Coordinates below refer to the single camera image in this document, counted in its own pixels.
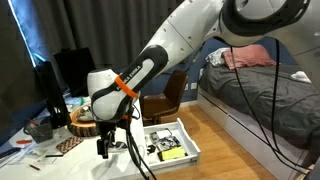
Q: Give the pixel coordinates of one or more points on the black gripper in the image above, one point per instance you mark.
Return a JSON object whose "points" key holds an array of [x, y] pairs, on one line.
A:
{"points": [[107, 131]]}

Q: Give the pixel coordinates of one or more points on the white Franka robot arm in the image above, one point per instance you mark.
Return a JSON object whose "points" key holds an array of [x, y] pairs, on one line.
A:
{"points": [[186, 30]]}

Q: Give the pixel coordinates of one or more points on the round wooden log slab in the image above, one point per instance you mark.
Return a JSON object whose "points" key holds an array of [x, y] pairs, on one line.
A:
{"points": [[81, 128]]}

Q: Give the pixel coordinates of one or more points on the chevron pattern case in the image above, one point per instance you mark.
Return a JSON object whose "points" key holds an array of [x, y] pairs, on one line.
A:
{"points": [[69, 145]]}

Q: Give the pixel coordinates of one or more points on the silver bowl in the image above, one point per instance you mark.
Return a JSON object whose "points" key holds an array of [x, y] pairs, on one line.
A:
{"points": [[85, 114]]}

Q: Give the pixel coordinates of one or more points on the black flat strip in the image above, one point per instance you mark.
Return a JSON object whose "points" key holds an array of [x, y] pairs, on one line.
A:
{"points": [[54, 155]]}

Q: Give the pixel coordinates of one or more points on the clear plastic box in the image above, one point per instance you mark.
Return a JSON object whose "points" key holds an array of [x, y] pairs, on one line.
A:
{"points": [[165, 141]]}

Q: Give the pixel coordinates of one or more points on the clear barcode card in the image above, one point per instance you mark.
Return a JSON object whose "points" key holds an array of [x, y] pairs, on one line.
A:
{"points": [[39, 163]]}

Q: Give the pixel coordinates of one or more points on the black mesh pen holder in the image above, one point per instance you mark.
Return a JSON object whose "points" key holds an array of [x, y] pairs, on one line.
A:
{"points": [[39, 130]]}

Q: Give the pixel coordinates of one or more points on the yellow notepad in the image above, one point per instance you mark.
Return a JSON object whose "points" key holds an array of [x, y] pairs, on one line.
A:
{"points": [[171, 153]]}

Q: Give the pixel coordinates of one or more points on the black computer monitor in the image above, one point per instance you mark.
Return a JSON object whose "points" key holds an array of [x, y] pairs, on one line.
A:
{"points": [[75, 71], [51, 96]]}

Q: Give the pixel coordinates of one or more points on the small orange object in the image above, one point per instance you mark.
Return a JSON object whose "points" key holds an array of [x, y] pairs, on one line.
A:
{"points": [[24, 141]]}

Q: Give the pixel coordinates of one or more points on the brown leather chair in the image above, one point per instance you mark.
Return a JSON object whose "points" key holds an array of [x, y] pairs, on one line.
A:
{"points": [[166, 100]]}

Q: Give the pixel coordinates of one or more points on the open white drawer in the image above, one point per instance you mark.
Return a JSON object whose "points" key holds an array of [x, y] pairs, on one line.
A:
{"points": [[186, 146]]}

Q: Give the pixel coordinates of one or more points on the grey curtain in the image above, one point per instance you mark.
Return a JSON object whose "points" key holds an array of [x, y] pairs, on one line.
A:
{"points": [[110, 30], [13, 66]]}

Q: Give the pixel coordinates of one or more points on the pale grey pillow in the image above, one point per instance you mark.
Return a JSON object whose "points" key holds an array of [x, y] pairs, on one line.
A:
{"points": [[216, 57]]}

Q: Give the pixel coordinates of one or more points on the pink pillow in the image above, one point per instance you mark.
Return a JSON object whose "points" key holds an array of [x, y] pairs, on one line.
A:
{"points": [[248, 56]]}

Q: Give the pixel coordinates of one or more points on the bed with grey blanket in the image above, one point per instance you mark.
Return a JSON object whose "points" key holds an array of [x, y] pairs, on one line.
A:
{"points": [[293, 110]]}

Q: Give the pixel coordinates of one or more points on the white folded cloth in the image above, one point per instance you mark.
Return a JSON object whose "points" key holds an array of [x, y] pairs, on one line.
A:
{"points": [[301, 76]]}

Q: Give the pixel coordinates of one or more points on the white wall socket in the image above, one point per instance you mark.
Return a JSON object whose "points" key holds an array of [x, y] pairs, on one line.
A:
{"points": [[193, 86]]}

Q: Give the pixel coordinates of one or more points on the white bed frame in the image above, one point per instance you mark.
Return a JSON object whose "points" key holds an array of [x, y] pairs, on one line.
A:
{"points": [[233, 130]]}

